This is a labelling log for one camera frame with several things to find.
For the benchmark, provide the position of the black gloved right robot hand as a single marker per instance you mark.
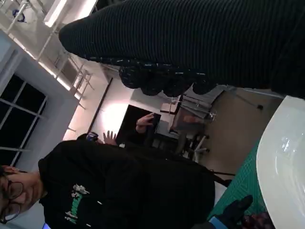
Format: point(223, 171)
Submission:
point(181, 33)

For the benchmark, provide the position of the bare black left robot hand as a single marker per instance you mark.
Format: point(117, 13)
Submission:
point(233, 210)

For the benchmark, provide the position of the red toy grape bunch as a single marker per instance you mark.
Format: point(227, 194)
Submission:
point(258, 220)

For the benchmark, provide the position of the white square plate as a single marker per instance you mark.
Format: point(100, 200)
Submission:
point(283, 167)

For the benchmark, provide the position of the green cutting mat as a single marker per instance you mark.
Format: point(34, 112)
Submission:
point(245, 176)

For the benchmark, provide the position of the white-base office chair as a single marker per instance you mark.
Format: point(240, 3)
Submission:
point(199, 148)

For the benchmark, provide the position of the person with headset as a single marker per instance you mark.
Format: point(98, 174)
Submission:
point(143, 124)

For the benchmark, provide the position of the black monitor screen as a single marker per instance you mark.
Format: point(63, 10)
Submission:
point(129, 119)

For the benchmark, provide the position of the ceiling light panel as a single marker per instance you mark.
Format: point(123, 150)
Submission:
point(69, 12)

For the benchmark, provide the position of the person in black top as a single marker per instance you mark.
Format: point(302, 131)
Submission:
point(119, 186)

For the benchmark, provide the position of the blue logo sign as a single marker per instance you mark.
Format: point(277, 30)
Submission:
point(20, 16)

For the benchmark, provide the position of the dark paned window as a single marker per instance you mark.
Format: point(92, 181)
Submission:
point(21, 114)

